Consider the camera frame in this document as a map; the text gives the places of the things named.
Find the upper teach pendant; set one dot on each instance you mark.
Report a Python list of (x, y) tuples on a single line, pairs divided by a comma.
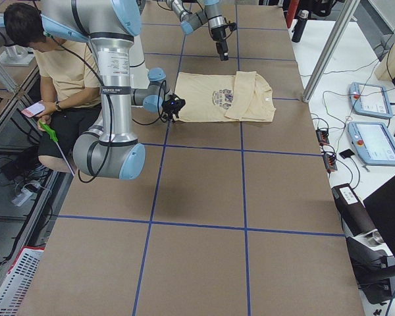
[(370, 100)]

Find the teach pendant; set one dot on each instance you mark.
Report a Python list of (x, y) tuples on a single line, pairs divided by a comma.
[(372, 142), (370, 100)]

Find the smartphone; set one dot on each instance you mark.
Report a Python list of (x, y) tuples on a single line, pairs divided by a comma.
[(33, 110)]

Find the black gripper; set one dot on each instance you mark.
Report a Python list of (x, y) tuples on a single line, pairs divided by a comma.
[(218, 34), (168, 106)]

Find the red fire extinguisher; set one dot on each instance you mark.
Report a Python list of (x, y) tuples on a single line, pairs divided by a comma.
[(291, 12)]

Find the brown paper table cover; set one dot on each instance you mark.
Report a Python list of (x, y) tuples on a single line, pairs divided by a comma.
[(229, 218)]

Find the seated person beige shirt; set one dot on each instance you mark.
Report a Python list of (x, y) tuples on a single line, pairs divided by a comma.
[(69, 88)]

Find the aluminium frame post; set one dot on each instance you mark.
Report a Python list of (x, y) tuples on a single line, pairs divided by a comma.
[(337, 32)]

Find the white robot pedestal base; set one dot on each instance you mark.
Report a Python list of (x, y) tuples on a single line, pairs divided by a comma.
[(136, 56)]

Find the black device with label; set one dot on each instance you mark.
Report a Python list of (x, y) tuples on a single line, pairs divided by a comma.
[(352, 210)]

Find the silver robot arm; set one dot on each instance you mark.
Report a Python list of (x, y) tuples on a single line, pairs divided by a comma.
[(210, 14), (110, 148)]

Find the beige printed t-shirt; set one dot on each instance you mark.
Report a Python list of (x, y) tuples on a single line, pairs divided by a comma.
[(244, 96)]

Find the black water bottle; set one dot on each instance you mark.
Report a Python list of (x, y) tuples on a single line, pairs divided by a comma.
[(299, 27)]

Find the white power strip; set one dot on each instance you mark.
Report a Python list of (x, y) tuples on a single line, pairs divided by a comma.
[(24, 195)]

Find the lower teach pendant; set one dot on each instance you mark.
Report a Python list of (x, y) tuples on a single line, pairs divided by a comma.
[(372, 142)]

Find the green handled grabber tool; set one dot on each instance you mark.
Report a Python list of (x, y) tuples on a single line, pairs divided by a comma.
[(53, 137)]

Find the white plastic basket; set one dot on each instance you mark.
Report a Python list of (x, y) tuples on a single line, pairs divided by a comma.
[(18, 279)]

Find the black monitor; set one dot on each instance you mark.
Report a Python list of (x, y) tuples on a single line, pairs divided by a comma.
[(380, 206)]

